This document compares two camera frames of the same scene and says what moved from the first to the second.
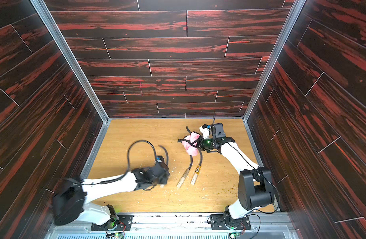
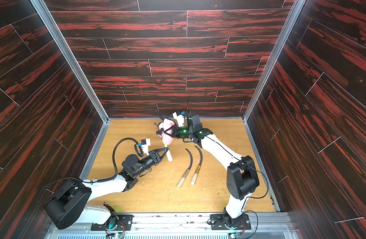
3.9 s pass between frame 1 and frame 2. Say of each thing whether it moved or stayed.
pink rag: moved
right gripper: moved
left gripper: moved
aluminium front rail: stayed
